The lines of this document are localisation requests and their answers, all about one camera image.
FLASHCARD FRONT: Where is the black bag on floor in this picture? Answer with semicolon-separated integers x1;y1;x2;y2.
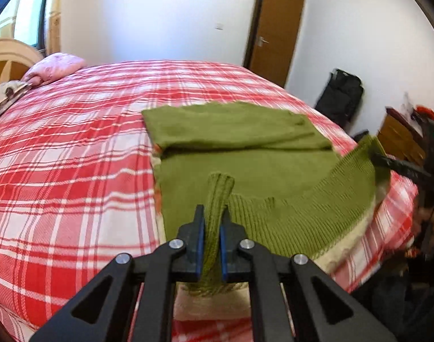
352;130;369;143

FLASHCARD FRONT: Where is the brown wooden dresser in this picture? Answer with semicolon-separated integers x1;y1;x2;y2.
377;107;425;166

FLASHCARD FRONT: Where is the brown wooden door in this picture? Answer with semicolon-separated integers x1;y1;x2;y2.
243;0;305;87

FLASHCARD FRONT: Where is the red white plaid bedspread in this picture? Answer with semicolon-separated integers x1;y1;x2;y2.
0;59;421;342

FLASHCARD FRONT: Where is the black folded chair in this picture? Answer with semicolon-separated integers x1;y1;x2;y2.
314;69;364;129

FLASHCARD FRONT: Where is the yellow curtain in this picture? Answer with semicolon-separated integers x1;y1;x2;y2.
44;0;62;56

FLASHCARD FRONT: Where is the pink pillow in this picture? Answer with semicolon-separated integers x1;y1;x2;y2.
22;52;87;87

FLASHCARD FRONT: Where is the green knitted sweater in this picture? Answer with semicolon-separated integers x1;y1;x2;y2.
142;102;391;296

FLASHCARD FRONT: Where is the beige patterned pillow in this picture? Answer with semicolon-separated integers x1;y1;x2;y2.
0;80;32;117

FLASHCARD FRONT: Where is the window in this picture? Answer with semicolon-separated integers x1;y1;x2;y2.
0;0;47;53

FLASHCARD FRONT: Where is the wooden headboard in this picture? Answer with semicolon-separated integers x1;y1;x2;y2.
0;38;44;84

